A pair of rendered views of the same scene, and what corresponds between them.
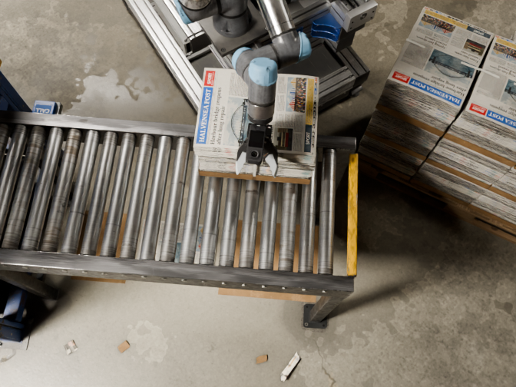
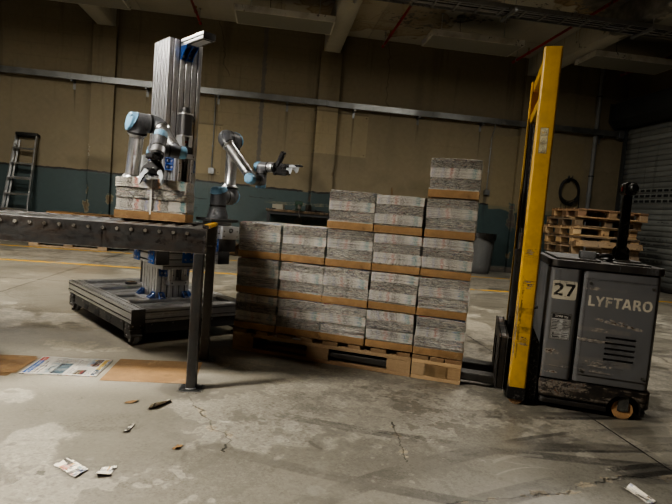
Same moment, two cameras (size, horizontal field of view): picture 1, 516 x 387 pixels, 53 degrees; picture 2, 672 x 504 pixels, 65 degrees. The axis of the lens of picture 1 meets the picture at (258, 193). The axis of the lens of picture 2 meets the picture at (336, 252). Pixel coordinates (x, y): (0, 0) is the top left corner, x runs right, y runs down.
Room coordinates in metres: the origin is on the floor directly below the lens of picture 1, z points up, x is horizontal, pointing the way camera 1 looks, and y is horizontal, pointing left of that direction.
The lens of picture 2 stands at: (-2.30, -0.53, 0.94)
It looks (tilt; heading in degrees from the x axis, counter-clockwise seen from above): 4 degrees down; 351
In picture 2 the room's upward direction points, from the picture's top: 5 degrees clockwise
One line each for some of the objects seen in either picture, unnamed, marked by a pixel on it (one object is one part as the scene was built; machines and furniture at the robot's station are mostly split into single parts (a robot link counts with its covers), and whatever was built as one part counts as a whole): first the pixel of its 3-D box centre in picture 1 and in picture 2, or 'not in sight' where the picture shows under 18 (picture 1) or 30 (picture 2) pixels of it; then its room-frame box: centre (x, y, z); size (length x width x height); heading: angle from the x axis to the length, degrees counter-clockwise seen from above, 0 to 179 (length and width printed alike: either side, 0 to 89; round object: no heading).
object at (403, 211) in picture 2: not in sight; (403, 215); (0.83, -1.45, 0.95); 0.38 x 0.29 x 0.23; 155
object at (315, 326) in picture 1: (315, 315); (191, 387); (0.32, -0.29, 0.01); 0.14 x 0.13 x 0.01; 178
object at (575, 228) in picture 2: not in sight; (590, 249); (5.61, -6.14, 0.65); 1.33 x 0.94 x 1.30; 92
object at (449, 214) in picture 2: not in sight; (447, 268); (0.71, -1.72, 0.65); 0.39 x 0.30 x 1.29; 155
